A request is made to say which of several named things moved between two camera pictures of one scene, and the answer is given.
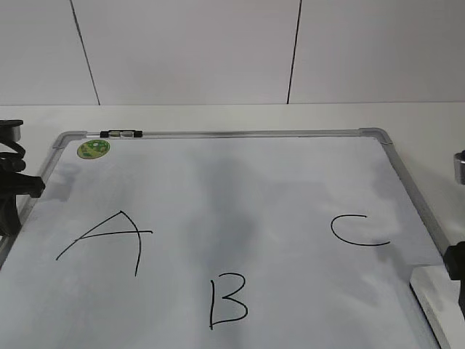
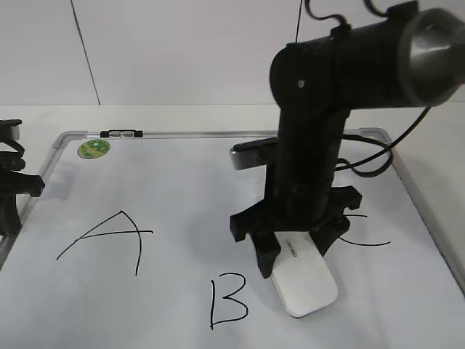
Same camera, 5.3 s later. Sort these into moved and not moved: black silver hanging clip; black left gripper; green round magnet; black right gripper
Moved: black right gripper
Not moved: black left gripper; black silver hanging clip; green round magnet
